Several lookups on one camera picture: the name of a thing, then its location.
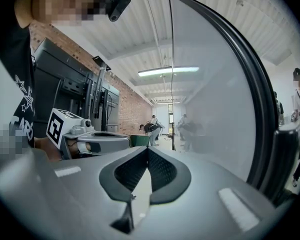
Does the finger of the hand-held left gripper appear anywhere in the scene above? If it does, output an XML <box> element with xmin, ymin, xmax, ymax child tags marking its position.
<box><xmin>77</xmin><ymin>131</ymin><xmax>132</xmax><ymax>155</ymax></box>

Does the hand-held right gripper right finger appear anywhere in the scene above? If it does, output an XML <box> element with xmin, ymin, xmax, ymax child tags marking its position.
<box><xmin>137</xmin><ymin>146</ymin><xmax>289</xmax><ymax>240</ymax></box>

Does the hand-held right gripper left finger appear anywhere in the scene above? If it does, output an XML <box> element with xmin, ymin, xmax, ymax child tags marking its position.
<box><xmin>0</xmin><ymin>145</ymin><xmax>151</xmax><ymax>240</ymax></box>

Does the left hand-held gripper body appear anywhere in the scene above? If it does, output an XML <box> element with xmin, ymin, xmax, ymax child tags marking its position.
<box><xmin>46</xmin><ymin>108</ymin><xmax>96</xmax><ymax>160</ymax></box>

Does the white whiteboard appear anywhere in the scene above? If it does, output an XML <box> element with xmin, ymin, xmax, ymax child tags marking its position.
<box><xmin>167</xmin><ymin>0</ymin><xmax>300</xmax><ymax>209</ymax></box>

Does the person's left forearm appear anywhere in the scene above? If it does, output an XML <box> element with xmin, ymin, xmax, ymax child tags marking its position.
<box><xmin>34</xmin><ymin>136</ymin><xmax>65</xmax><ymax>163</ymax></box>

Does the person's left hand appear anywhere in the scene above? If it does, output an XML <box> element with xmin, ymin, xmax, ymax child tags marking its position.
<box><xmin>67</xmin><ymin>139</ymin><xmax>91</xmax><ymax>156</ymax></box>

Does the large black display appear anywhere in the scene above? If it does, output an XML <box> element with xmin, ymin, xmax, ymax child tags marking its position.
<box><xmin>99</xmin><ymin>82</ymin><xmax>121</xmax><ymax>133</ymax></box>

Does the black display stand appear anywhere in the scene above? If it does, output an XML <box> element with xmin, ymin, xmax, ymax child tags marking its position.
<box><xmin>91</xmin><ymin>55</ymin><xmax>112</xmax><ymax>133</ymax></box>

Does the black equipment rack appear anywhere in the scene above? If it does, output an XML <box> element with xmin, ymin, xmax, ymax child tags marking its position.
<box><xmin>33</xmin><ymin>37</ymin><xmax>96</xmax><ymax>135</ymax></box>

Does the black star print shirt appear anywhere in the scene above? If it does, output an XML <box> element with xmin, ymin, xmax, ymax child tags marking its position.
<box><xmin>0</xmin><ymin>21</ymin><xmax>37</xmax><ymax>149</ymax></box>

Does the person's head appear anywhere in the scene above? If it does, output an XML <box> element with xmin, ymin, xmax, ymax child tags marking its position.
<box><xmin>14</xmin><ymin>0</ymin><xmax>108</xmax><ymax>28</ymax></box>

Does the black head-worn camera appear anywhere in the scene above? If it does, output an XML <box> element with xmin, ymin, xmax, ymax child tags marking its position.
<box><xmin>106</xmin><ymin>0</ymin><xmax>132</xmax><ymax>23</ymax></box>

